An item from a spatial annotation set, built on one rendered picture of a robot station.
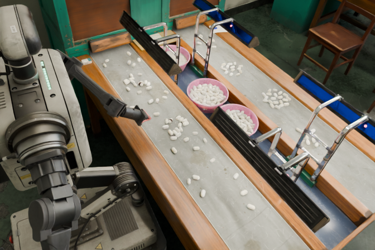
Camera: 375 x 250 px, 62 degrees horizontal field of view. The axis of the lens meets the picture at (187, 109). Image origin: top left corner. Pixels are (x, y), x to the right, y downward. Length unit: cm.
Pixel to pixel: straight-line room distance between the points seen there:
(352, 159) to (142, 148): 115
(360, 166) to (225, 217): 83
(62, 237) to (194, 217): 71
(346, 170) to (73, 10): 184
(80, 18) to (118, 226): 129
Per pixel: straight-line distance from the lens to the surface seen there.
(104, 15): 224
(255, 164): 129
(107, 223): 178
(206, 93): 200
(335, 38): 358
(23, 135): 89
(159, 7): 241
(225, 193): 157
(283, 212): 157
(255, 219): 154
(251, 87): 213
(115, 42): 229
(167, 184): 153
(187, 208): 148
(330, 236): 171
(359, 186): 186
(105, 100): 152
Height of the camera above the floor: 207
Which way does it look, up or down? 45 degrees down
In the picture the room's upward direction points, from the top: 6 degrees clockwise
